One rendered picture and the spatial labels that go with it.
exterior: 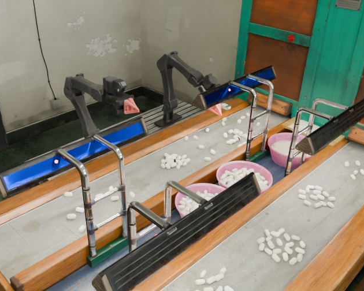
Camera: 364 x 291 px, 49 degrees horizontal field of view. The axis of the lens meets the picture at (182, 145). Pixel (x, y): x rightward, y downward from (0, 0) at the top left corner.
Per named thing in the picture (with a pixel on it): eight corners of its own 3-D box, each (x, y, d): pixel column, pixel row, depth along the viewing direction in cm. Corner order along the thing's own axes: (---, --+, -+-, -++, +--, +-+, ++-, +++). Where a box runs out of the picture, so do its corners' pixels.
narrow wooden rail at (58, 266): (14, 299, 140) (8, 278, 135) (288, 132, 254) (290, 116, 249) (22, 309, 137) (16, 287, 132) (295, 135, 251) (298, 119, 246)
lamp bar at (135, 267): (91, 286, 99) (88, 265, 96) (241, 184, 138) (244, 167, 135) (110, 305, 95) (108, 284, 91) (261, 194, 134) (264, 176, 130)
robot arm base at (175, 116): (182, 106, 261) (174, 103, 265) (160, 116, 248) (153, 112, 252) (182, 117, 265) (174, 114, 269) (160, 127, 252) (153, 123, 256)
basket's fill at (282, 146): (261, 157, 222) (263, 148, 220) (283, 143, 237) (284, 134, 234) (297, 174, 209) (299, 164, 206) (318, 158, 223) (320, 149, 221)
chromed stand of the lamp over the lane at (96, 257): (64, 242, 162) (48, 148, 140) (104, 219, 175) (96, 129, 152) (91, 268, 151) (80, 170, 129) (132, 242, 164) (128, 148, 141)
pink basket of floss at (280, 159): (269, 171, 212) (272, 156, 207) (262, 145, 235) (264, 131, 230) (319, 173, 212) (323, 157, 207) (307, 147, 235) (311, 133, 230)
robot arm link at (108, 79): (123, 78, 186) (107, 71, 192) (108, 82, 180) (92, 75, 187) (124, 100, 192) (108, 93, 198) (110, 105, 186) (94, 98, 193)
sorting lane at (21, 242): (-26, 242, 155) (-27, 238, 154) (250, 108, 269) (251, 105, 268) (10, 287, 137) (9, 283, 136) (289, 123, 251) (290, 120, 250)
